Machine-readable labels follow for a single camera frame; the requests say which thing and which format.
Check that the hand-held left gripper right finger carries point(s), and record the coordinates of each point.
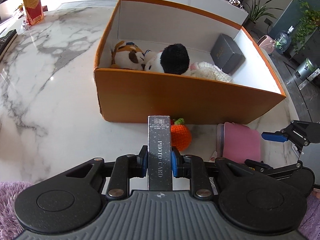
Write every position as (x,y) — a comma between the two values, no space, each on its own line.
(176,163)

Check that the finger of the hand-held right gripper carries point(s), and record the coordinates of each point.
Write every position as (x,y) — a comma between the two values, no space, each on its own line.
(275,137)
(257,165)

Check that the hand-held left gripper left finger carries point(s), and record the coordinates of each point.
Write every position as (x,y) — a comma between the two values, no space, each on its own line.
(143,162)

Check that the dark photo card box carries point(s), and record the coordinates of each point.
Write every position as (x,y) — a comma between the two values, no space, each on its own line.
(160,155)

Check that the orange cardboard box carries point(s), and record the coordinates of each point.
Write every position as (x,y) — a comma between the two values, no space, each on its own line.
(187,100)

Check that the cream knit doll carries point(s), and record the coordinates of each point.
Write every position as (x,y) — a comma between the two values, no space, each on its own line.
(215,73)

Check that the grey gift box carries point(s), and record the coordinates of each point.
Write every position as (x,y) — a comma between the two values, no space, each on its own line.
(225,52)

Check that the black white plush toy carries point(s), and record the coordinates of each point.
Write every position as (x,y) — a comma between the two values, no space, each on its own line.
(175,60)

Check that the orange white dog plush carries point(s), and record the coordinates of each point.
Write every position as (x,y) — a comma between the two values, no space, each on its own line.
(127,57)

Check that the orange crochet tangerine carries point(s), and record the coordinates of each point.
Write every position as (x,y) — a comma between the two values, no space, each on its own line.
(181,136)

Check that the grey metal bucket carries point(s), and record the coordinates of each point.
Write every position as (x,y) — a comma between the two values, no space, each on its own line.
(305,68)

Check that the blue water jug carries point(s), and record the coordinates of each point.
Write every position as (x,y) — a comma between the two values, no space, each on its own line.
(283,40)

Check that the green trailing vine plant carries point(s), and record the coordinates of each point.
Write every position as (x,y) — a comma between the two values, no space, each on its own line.
(307,25)

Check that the tall potted plant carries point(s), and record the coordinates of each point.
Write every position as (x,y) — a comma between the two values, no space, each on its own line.
(257,10)

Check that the purple fuzzy blanket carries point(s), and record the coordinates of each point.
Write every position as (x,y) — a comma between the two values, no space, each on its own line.
(10,205)

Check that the black white cow figure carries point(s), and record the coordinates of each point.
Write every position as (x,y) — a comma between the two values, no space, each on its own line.
(236,1)

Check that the black keyboard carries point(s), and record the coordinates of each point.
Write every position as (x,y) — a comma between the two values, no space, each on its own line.
(6,41)

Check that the orange drink bottle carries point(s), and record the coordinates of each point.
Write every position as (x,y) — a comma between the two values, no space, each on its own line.
(32,5)

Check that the wall socket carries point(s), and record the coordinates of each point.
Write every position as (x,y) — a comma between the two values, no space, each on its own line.
(268,21)

